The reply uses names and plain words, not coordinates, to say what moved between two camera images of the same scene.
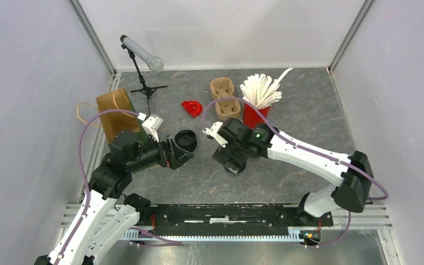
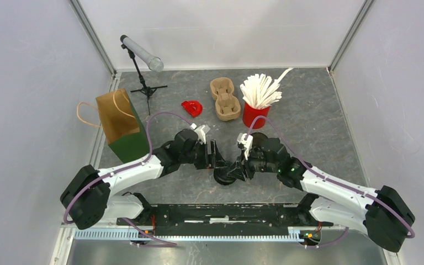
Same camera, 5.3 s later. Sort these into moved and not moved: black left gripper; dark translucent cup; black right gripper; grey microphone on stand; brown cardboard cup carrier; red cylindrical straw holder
Moved: dark translucent cup; black left gripper; black right gripper
Not moved: red cylindrical straw holder; brown cardboard cup carrier; grey microphone on stand
